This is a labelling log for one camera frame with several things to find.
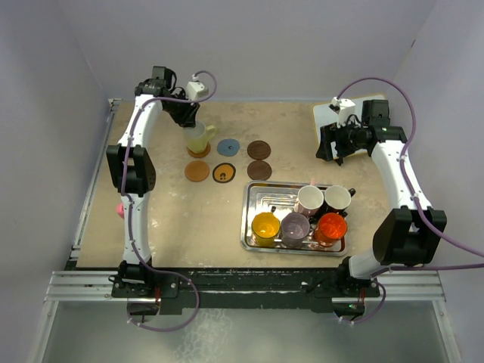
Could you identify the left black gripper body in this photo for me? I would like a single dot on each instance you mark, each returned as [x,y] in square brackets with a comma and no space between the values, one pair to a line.
[177,110]

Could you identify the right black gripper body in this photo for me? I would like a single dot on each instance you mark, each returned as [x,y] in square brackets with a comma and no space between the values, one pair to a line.
[348,138]

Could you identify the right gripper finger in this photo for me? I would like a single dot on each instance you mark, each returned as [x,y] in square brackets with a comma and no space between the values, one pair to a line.
[324,151]
[340,158]

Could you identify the yellow-green mug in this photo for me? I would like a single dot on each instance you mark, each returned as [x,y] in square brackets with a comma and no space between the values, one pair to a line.
[198,137]

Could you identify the light brown wooden coaster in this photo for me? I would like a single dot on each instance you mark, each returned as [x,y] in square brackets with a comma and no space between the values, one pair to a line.
[201,154]

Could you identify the black mug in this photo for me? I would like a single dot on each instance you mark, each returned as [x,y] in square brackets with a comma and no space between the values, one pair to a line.
[337,198]

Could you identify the blue coaster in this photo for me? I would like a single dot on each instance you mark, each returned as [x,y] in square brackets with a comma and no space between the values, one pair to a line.
[228,147]

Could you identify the orange-brown wooden coaster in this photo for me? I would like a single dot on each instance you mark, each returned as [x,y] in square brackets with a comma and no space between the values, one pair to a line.
[197,171]

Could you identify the yellow black-rimmed coaster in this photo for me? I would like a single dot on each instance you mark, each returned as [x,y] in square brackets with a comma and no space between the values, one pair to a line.
[224,173]

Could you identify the dark brown coaster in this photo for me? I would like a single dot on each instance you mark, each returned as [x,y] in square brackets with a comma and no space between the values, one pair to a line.
[259,170]
[259,150]

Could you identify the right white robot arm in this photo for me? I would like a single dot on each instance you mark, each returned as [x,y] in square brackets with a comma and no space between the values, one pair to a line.
[408,236]

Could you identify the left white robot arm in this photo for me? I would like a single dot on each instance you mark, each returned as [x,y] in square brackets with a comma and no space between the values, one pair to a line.
[131,169]

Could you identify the orange translucent cup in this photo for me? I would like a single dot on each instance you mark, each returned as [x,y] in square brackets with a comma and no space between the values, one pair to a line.
[330,228]

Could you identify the purple translucent cup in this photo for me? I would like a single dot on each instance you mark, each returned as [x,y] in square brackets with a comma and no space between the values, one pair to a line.
[294,229]

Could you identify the yellow translucent cup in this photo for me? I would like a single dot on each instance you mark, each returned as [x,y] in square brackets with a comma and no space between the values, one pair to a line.
[265,228]

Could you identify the white whiteboard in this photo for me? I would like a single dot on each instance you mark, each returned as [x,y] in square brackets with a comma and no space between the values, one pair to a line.
[323,115]

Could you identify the pink mug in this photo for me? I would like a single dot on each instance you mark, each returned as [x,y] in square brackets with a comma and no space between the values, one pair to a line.
[309,200]

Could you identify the silver metal tray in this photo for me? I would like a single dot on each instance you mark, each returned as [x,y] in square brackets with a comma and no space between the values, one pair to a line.
[264,196]

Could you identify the pink cylinder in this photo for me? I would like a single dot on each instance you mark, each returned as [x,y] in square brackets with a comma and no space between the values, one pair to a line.
[120,210]

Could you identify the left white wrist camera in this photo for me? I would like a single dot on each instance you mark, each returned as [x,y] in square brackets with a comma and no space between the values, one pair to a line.
[195,89]

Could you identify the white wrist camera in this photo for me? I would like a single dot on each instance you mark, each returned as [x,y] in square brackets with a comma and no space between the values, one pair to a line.
[195,89]
[343,108]

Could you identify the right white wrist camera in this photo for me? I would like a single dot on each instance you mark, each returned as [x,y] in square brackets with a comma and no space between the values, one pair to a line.
[343,108]

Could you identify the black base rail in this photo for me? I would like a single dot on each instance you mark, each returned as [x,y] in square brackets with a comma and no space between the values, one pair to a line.
[319,290]

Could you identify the aluminium frame rail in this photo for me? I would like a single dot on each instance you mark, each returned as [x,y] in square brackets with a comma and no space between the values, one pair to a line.
[72,283]

